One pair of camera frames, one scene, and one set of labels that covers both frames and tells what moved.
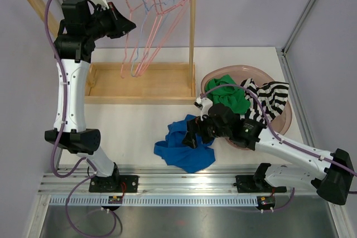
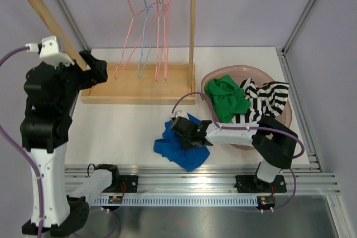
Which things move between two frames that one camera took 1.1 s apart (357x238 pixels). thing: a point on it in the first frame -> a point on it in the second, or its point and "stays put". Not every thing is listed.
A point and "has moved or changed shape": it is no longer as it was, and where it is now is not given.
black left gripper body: (104, 22) -> (94, 76)
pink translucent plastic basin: (237, 73) stays put
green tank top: (232, 97) stays put
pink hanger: (140, 4) -> (115, 76)
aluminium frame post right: (281, 52) stays put
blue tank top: (173, 151) has moved or changed shape
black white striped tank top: (273, 96) stays put
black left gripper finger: (122, 24) -> (88, 58)
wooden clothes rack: (131, 83) stays put
